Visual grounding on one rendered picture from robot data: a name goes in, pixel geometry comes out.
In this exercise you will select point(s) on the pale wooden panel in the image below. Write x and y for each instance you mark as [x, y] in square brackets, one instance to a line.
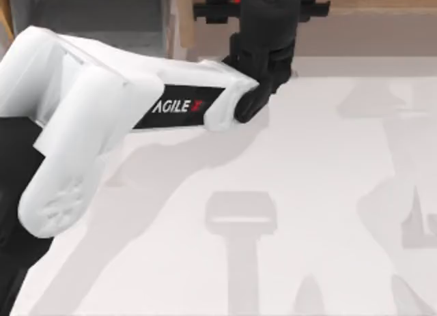
[179, 22]

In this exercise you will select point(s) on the wooden cupboard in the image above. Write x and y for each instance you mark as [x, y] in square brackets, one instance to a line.
[375, 29]

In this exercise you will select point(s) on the grey cabinet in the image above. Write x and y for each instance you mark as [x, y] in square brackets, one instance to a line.
[102, 12]

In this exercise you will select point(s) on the wooden cupboard edge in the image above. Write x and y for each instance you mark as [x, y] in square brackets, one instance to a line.
[4, 9]

